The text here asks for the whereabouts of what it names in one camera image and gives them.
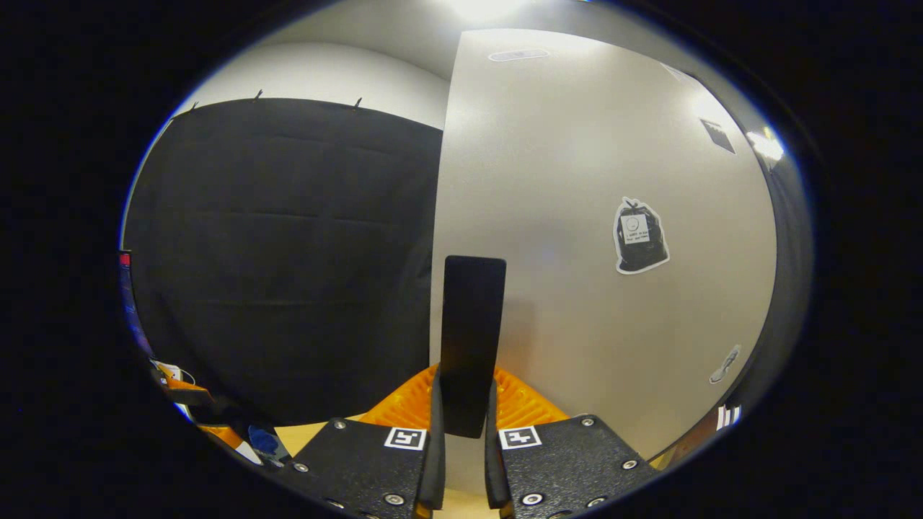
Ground blue round object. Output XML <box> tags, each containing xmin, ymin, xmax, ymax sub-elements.
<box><xmin>247</xmin><ymin>424</ymin><xmax>291</xmax><ymax>463</ymax></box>

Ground beige cabinet door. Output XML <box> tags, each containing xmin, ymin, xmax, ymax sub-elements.
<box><xmin>430</xmin><ymin>27</ymin><xmax>781</xmax><ymax>463</ymax></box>

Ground black cabinet door handle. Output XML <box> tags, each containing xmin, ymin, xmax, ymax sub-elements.
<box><xmin>439</xmin><ymin>254</ymin><xmax>508</xmax><ymax>440</ymax></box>

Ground ceiling light panel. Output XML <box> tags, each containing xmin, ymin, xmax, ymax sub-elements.
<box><xmin>438</xmin><ymin>0</ymin><xmax>529</xmax><ymax>24</ymax></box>

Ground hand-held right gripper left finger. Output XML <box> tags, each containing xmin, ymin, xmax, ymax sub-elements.
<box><xmin>278</xmin><ymin>364</ymin><xmax>446</xmax><ymax>519</ymax></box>

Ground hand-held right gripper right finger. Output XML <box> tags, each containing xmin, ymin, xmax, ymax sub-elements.
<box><xmin>485</xmin><ymin>366</ymin><xmax>661</xmax><ymax>519</ymax></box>

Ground black backdrop cloth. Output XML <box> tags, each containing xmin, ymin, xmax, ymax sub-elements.
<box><xmin>121</xmin><ymin>97</ymin><xmax>445</xmax><ymax>427</ymax></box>

